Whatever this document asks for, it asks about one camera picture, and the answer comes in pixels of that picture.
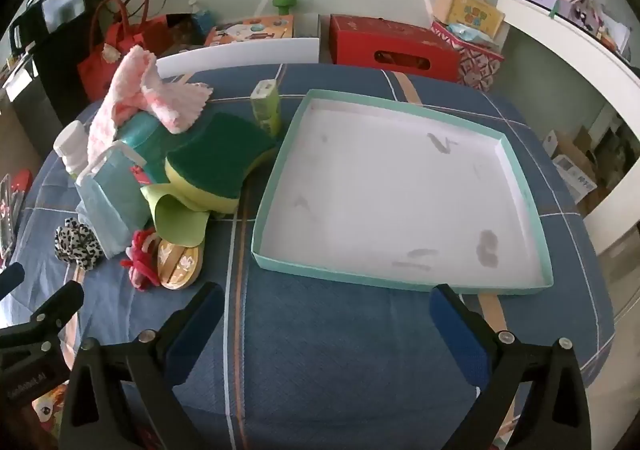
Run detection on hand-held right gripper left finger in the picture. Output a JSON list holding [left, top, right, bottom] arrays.
[[59, 281, 226, 450]]

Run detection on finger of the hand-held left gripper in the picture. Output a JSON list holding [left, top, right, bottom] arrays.
[[0, 281, 86, 356], [0, 262, 26, 301]]

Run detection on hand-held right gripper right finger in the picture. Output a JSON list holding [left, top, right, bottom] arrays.
[[429, 284, 593, 450]]

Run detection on shallow teal box tray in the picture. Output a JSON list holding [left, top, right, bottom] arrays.
[[251, 89, 555, 297]]

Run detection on green and yellow sponge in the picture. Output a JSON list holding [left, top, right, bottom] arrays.
[[165, 111, 281, 217]]

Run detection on pink fluffy cloth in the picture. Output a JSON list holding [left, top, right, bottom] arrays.
[[87, 46, 213, 176]]

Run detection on green tissue pack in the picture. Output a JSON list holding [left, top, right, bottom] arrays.
[[249, 79, 282, 137]]

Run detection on colourful printed bag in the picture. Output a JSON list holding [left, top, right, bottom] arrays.
[[31, 380, 71, 431]]

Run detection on leopard print scrunchie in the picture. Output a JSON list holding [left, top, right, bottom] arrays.
[[54, 219, 104, 272]]

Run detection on round wooden toy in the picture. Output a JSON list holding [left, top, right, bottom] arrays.
[[156, 237, 205, 290]]

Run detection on red yarn bundle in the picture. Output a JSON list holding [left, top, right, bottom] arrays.
[[120, 227, 163, 292]]

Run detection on lime green cloth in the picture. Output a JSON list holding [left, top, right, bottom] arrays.
[[140, 182, 211, 247]]

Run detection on light blue pack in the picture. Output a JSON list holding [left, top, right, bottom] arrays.
[[75, 140, 151, 258]]

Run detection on blue plaid blanket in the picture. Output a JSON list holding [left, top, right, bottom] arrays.
[[10, 62, 616, 450]]

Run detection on white plastic bottle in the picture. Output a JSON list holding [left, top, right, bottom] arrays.
[[53, 121, 93, 181]]

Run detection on cardboard boxes under desk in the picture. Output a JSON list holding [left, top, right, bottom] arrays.
[[542, 112, 640, 216]]

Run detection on black cabinet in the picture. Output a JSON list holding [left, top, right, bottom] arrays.
[[10, 25, 108, 131]]

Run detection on red tote bag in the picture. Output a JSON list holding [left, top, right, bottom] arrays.
[[77, 0, 173, 101]]

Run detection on red checkered gift bag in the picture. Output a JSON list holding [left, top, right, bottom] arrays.
[[431, 20, 506, 93]]

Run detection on black screen device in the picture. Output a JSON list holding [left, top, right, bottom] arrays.
[[9, 0, 91, 51]]

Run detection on white toy bin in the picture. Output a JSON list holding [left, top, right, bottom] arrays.
[[156, 12, 321, 81]]

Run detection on pale blue wipes pack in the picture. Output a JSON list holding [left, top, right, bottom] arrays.
[[446, 22, 493, 46]]

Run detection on red cardboard box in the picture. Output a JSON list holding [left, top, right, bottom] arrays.
[[328, 14, 461, 83]]

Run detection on white desk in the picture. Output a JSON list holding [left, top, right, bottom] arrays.
[[497, 0, 640, 241]]

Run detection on orange toy box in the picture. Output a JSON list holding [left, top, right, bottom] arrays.
[[205, 14, 295, 48]]

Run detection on blue ribbed bottle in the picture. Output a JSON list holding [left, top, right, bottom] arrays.
[[189, 0, 216, 38]]

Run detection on yellow box with handle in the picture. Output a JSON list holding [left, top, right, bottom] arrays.
[[432, 0, 506, 38]]

